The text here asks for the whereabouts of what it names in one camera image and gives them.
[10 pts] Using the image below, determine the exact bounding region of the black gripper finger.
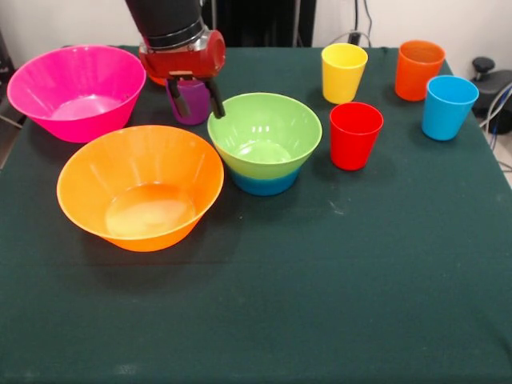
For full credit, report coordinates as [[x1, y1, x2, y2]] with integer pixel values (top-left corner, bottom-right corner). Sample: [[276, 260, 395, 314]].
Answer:
[[166, 79, 191, 118], [206, 79, 226, 120]]

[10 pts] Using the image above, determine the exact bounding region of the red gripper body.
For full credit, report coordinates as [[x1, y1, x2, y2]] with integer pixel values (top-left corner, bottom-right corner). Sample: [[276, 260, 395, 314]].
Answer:
[[138, 30, 227, 81]]

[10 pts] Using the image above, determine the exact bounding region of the purple cup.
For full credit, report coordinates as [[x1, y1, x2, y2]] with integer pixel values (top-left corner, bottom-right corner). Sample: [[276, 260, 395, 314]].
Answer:
[[166, 78, 212, 126]]

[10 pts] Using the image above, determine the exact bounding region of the green bowl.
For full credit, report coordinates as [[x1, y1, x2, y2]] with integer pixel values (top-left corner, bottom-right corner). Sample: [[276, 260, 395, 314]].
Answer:
[[206, 92, 323, 180]]

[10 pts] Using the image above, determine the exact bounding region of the large orange bowl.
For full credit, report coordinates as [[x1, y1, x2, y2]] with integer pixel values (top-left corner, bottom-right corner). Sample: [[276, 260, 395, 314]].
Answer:
[[56, 124, 225, 253]]

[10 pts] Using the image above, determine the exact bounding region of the blue bowl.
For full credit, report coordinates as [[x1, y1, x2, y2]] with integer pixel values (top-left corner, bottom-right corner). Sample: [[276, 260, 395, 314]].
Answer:
[[230, 166, 302, 197]]

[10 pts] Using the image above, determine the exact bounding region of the large pink bowl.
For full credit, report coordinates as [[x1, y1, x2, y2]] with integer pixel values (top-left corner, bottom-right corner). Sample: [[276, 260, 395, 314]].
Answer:
[[6, 44, 147, 144]]

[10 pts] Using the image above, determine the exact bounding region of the yellow cup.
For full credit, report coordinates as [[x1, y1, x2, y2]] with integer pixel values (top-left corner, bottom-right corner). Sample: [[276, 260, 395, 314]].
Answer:
[[321, 42, 369, 105]]

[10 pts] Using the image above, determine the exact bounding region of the red cup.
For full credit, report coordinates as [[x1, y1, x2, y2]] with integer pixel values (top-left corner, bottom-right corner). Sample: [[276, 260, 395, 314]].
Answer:
[[329, 102, 385, 172]]

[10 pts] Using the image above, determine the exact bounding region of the black equipment box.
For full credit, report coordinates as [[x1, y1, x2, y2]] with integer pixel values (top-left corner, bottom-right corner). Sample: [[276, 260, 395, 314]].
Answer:
[[0, 27, 17, 81]]

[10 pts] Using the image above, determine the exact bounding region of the orange cup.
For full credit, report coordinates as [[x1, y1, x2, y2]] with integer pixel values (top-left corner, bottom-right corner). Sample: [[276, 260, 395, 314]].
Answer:
[[394, 39, 446, 102]]

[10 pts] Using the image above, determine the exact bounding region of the dark green table cloth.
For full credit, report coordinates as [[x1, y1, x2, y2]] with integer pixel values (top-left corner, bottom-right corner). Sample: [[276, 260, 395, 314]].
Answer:
[[0, 44, 512, 384]]

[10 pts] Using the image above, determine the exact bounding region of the blue cup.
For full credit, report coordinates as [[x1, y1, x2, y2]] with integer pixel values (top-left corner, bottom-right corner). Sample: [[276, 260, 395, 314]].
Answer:
[[421, 75, 480, 142]]

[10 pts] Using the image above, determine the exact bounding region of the black round knob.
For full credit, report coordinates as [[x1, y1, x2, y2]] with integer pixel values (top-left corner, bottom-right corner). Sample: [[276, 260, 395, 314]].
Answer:
[[471, 57, 497, 82]]

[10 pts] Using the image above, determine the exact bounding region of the black round base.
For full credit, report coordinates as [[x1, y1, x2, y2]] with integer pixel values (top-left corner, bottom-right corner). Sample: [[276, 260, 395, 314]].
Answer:
[[474, 70, 512, 135]]

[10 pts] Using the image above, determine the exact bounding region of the black hanging cable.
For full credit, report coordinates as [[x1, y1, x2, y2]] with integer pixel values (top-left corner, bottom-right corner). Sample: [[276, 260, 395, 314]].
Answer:
[[362, 0, 375, 47]]

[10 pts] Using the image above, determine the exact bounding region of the white cable bundle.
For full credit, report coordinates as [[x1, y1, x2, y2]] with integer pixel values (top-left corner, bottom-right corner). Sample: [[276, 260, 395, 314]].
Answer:
[[478, 82, 512, 137]]

